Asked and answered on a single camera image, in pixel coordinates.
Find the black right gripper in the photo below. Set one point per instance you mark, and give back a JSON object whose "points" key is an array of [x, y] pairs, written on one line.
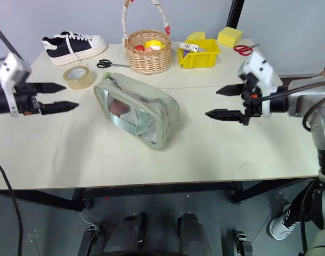
{"points": [[251, 106]]}

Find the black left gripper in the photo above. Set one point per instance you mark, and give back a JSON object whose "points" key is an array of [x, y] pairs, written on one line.
{"points": [[25, 100]]}

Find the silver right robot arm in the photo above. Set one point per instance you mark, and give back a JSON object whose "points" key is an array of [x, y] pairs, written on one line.
{"points": [[306, 102]]}

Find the green transparent pouch bag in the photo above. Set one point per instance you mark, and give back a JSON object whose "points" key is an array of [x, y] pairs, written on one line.
{"points": [[141, 109]]}

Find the clear packing tape roll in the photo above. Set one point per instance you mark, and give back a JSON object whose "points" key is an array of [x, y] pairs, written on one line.
{"points": [[80, 82]]}

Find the yellow plastic parts bin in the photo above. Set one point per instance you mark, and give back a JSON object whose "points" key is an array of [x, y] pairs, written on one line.
{"points": [[197, 60]]}

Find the black and white sneaker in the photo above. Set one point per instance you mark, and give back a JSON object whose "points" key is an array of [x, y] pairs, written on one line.
{"points": [[77, 46]]}

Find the yellow sponge block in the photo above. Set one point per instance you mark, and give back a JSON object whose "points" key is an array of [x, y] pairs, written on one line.
{"points": [[229, 37]]}

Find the purple small item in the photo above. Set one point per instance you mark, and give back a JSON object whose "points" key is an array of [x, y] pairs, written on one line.
{"points": [[184, 54]]}

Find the white printed tube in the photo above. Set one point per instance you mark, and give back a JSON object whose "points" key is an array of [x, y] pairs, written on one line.
{"points": [[188, 46]]}

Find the black slanted pole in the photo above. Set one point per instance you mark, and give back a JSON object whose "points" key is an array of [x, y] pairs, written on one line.
{"points": [[8, 41], [234, 13]]}

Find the yellow sponge wedge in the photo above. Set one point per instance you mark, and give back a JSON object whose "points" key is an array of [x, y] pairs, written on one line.
{"points": [[196, 36]]}

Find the yellow toy in basket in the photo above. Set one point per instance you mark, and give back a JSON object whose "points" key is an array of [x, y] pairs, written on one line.
{"points": [[154, 44]]}

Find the pink toy in basket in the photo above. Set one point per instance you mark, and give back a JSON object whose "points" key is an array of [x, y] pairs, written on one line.
{"points": [[149, 49]]}

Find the red toy in basket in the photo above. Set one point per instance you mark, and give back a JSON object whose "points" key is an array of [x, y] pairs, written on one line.
{"points": [[138, 48]]}

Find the white bystander sneaker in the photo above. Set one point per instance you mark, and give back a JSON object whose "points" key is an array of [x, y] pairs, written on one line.
{"points": [[281, 226]]}

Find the dark grey rounded shape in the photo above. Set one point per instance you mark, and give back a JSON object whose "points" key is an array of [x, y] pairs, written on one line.
{"points": [[191, 234], [125, 234]]}

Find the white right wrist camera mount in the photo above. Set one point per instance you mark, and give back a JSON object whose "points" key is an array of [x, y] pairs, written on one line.
{"points": [[261, 66]]}

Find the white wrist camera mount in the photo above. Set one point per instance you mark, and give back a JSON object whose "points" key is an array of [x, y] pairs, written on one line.
{"points": [[12, 69], [261, 66]]}

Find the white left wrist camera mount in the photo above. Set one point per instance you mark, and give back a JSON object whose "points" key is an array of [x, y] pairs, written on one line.
{"points": [[12, 69]]}

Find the black metal table frame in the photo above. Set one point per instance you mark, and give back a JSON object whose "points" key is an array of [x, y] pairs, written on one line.
{"points": [[77, 198]]}

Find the black base bracket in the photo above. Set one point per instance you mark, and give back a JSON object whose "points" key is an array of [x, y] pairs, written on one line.
{"points": [[88, 240], [243, 244]]}

